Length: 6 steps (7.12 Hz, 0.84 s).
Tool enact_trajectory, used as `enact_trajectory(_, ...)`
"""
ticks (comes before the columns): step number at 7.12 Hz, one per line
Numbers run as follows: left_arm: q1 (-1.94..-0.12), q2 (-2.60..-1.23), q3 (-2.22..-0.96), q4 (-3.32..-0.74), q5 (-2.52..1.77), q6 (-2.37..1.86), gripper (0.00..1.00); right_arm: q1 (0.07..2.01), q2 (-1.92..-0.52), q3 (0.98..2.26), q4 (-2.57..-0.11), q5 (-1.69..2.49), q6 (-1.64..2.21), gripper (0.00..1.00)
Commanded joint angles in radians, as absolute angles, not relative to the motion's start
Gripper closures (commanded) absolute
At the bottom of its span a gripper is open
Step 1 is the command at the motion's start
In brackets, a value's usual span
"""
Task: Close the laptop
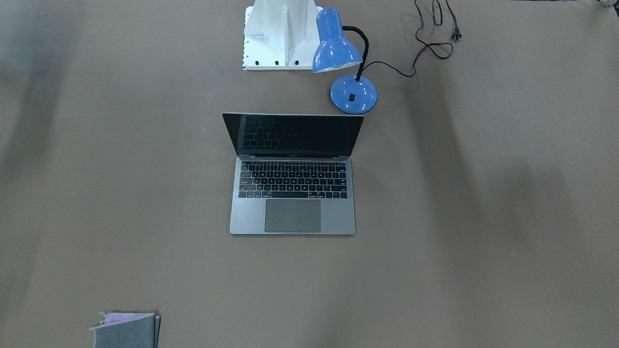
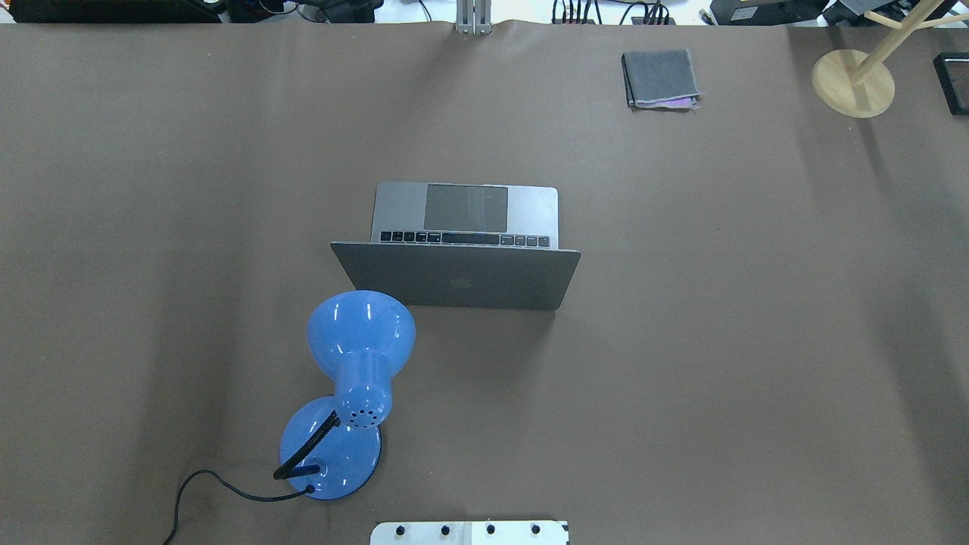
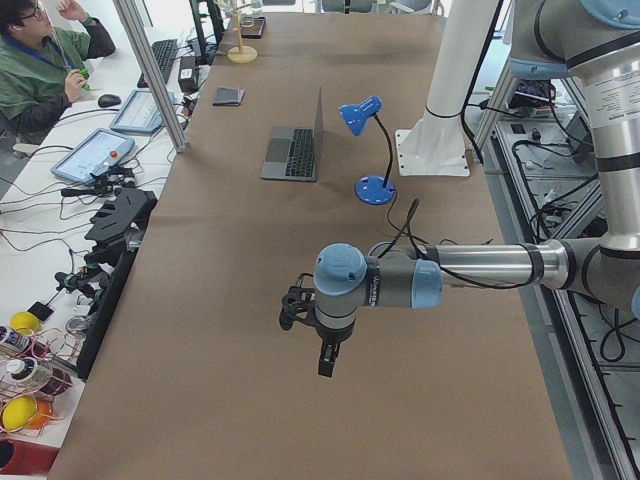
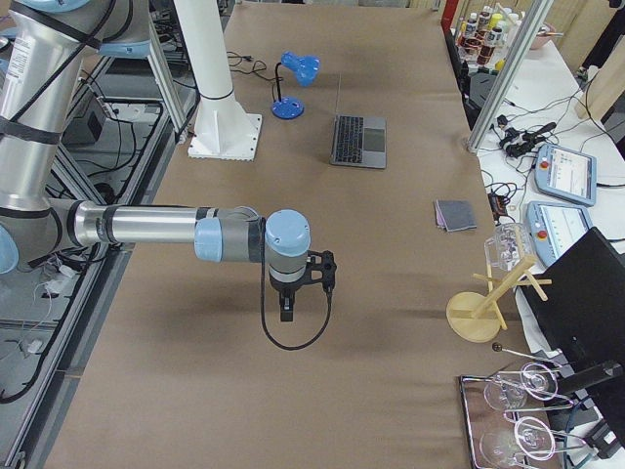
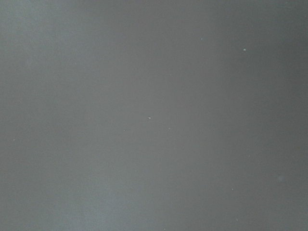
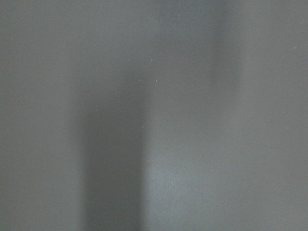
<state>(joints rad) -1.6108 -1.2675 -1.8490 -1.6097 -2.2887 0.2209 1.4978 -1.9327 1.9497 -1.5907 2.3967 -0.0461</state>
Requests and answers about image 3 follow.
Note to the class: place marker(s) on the teach pendant tablet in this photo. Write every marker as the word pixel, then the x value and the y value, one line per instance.
pixel 101 150
pixel 138 115

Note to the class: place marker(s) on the copper wire basket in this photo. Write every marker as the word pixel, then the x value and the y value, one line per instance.
pixel 39 384

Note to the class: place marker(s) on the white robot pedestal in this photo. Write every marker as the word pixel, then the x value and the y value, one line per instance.
pixel 435 145

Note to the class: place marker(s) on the black keyboard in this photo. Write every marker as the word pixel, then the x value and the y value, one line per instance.
pixel 164 52

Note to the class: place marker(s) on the person in green jacket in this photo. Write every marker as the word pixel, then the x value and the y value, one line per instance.
pixel 42 65

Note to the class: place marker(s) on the yellow ball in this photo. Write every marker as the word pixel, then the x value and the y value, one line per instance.
pixel 25 322

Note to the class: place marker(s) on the far teach pendant tablet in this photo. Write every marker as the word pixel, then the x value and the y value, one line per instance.
pixel 138 115

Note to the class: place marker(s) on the black small box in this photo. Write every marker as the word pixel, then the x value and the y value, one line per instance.
pixel 188 76

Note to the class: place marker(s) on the grey folded cloth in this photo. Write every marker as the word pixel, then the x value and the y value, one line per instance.
pixel 227 96

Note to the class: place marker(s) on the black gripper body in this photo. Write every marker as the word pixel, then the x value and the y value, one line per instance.
pixel 331 337

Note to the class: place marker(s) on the near teach pendant tablet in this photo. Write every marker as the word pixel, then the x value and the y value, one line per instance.
pixel 101 150

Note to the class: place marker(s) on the aluminium frame post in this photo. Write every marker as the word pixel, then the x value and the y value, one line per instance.
pixel 134 29

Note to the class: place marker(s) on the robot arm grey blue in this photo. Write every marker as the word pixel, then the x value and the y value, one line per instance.
pixel 595 41

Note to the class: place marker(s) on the black computer mouse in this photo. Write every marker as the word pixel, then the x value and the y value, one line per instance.
pixel 108 100

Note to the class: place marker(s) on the grey laptop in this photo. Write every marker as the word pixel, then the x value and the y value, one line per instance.
pixel 294 153

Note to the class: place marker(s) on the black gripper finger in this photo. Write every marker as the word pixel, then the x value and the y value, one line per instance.
pixel 329 354

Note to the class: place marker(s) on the wooden mug tree stand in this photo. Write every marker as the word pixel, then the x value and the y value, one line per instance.
pixel 240 53

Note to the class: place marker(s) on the black tool rack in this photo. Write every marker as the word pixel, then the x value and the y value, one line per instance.
pixel 110 224

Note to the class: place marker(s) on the blue desk lamp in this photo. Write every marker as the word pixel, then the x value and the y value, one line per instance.
pixel 374 187

